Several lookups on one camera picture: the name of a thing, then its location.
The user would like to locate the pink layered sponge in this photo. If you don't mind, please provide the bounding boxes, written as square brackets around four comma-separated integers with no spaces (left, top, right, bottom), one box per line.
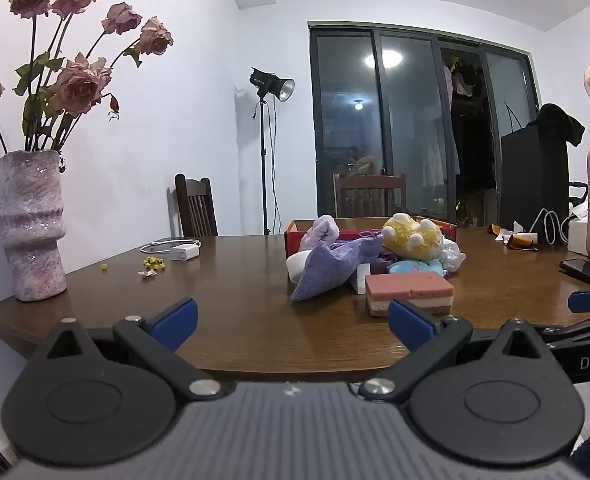
[365,274,455,317]

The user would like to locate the black smartphone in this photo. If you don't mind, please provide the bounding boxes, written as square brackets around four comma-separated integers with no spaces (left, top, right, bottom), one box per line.
[559,257,590,288]

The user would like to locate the white round puff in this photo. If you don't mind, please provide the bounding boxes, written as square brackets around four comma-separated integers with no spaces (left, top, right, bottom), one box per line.
[286,250,312,281]

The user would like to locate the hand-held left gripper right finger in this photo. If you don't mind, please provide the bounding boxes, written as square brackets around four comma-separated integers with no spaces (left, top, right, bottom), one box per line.
[357,299,558,406]

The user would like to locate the white looped charging cable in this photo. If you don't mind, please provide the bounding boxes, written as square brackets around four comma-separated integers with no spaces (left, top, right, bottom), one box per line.
[528,208,576,246]

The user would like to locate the yellow plush toy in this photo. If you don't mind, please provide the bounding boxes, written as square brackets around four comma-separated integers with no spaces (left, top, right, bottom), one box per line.
[381,212,445,262]

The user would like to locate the white tissue pack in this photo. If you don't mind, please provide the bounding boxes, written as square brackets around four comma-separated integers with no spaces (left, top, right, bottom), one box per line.
[568,205,590,256]

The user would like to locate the black cloth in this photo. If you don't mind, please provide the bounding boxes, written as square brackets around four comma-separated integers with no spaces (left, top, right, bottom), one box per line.
[539,103,586,148]

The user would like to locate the dark wooden slat-back chair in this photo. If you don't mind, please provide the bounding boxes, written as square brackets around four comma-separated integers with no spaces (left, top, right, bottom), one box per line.
[333,172,408,219]
[174,173,219,237]

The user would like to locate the black studio light on stand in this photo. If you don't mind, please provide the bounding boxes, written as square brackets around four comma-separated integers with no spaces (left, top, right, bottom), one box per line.
[248,66,296,236]

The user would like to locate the lavender terry cloth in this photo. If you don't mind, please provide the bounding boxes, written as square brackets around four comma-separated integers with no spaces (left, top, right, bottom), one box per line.
[290,235,386,303]

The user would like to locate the clear plastic bag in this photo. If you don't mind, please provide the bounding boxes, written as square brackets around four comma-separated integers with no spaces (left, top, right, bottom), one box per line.
[437,239,467,275]

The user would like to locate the light blue plush toy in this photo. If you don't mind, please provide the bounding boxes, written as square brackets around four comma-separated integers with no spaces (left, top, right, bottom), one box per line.
[387,257,446,277]

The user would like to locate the speckled pink ceramic vase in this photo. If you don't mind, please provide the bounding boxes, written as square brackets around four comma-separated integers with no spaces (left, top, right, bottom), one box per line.
[0,150,68,302]

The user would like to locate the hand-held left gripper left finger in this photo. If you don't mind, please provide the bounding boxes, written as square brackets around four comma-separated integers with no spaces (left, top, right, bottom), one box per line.
[27,297,224,403]

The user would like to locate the dried pink rose bouquet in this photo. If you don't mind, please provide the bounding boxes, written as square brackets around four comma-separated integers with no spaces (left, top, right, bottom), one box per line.
[0,0,175,158]

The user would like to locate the orange and white wrapper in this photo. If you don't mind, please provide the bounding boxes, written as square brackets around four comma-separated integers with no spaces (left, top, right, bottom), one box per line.
[488,224,538,251]

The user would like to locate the fluffy lavender headband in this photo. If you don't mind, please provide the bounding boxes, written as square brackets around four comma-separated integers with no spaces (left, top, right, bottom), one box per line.
[299,215,341,252]

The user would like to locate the dark framed sliding glass door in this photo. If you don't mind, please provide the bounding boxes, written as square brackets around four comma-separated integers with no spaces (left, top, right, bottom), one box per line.
[308,21,541,228]

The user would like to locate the black monitor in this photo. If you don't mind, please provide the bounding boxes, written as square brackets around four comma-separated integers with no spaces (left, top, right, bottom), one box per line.
[500,122,571,238]

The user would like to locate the white adapter cable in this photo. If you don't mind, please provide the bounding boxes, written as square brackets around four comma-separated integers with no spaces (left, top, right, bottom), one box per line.
[140,237,202,254]

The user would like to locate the small white block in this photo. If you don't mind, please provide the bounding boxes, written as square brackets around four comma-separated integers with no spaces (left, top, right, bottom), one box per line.
[349,262,373,295]

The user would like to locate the red cardboard box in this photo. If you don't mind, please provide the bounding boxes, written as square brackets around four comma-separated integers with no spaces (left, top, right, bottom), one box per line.
[283,217,457,261]

